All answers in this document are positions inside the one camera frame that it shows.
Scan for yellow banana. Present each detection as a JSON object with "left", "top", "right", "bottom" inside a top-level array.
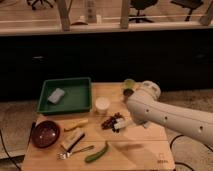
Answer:
[{"left": 64, "top": 119, "right": 89, "bottom": 132}]

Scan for grey sponge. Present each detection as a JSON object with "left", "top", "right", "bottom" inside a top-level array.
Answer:
[{"left": 48, "top": 88, "right": 65, "bottom": 104}]

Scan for green plastic tray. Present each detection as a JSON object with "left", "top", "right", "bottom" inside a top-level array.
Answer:
[{"left": 37, "top": 77, "right": 92, "bottom": 115}]

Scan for black cable right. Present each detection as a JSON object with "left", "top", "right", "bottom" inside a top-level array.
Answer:
[{"left": 169, "top": 133, "right": 213, "bottom": 171}]

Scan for dark grape bunch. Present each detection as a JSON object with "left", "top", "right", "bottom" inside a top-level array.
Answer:
[{"left": 101, "top": 113, "right": 123, "bottom": 133}]

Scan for wooden scrub brush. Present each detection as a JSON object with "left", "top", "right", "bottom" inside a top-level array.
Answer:
[{"left": 60, "top": 128, "right": 85, "bottom": 152}]

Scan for green cucumber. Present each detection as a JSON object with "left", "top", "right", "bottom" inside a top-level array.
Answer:
[{"left": 84, "top": 142, "right": 109, "bottom": 163}]

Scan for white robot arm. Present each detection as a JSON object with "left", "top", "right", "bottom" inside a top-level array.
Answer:
[{"left": 126, "top": 80, "right": 213, "bottom": 145}]

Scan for dark red bowl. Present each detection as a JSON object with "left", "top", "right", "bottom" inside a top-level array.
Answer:
[{"left": 31, "top": 120, "right": 60, "bottom": 148}]

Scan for black cable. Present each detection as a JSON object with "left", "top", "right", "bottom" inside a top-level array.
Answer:
[
  {"left": 169, "top": 133, "right": 213, "bottom": 171},
  {"left": 0, "top": 129, "right": 22, "bottom": 171}
]

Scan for black cable left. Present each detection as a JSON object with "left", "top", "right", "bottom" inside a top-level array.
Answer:
[{"left": 0, "top": 129, "right": 22, "bottom": 171}]

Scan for white paper cup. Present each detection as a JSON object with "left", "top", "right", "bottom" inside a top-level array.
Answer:
[{"left": 95, "top": 97, "right": 110, "bottom": 114}]

